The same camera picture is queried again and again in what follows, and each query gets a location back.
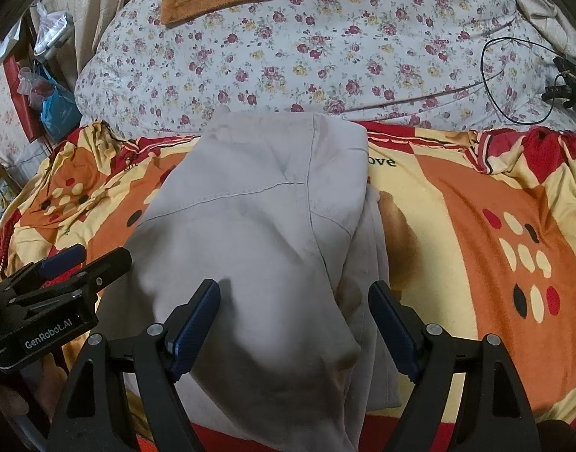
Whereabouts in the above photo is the white floral quilt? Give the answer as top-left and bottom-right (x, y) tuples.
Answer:
(75, 0), (576, 135)

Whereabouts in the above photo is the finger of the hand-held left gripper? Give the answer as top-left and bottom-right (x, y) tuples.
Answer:
(0, 244), (87, 293)
(12, 247), (133, 307)

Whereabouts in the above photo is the red box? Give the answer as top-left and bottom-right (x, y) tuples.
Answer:
(3, 52), (48, 142)

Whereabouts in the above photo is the orange red cream printed blanket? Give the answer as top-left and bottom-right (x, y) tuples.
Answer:
(0, 120), (576, 452)

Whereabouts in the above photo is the blue plastic bag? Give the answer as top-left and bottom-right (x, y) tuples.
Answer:
(39, 63), (81, 128)

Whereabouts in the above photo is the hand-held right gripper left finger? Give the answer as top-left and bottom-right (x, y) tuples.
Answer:
(47, 279), (221, 452)

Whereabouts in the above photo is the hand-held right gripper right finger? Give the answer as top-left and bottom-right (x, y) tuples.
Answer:
(368, 281), (538, 452)

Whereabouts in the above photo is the black cable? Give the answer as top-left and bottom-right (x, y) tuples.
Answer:
(481, 37), (576, 125)

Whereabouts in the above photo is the clear plastic bag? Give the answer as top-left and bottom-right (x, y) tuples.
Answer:
(34, 2), (72, 55)

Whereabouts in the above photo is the beige cloth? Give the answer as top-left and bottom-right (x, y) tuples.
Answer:
(490, 0), (576, 57)

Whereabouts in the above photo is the beige curtain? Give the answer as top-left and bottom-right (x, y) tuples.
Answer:
(31, 0), (176, 90)

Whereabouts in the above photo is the beige zip jacket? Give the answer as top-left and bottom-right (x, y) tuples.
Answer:
(97, 106), (404, 452)

